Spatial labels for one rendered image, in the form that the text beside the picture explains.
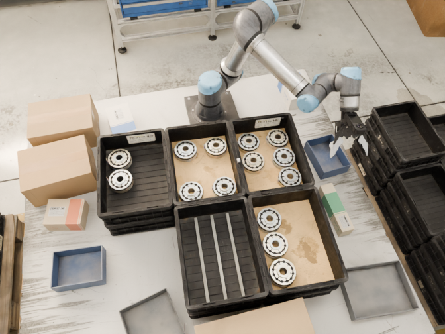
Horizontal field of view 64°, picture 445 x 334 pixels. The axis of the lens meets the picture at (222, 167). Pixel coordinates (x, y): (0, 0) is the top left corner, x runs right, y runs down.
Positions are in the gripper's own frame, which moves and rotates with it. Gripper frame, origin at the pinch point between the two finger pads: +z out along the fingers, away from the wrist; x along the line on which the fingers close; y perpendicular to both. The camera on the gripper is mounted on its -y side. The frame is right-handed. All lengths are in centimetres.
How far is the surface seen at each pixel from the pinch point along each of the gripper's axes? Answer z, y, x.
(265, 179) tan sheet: 12.1, 18.4, 30.3
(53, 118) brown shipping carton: -17, 46, 128
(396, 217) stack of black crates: 53, 55, -57
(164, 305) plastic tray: 55, -6, 78
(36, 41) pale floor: -70, 225, 195
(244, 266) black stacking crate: 39, -9, 45
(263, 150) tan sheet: 1.3, 29.4, 29.0
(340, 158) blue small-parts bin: 9.0, 35.9, -12.4
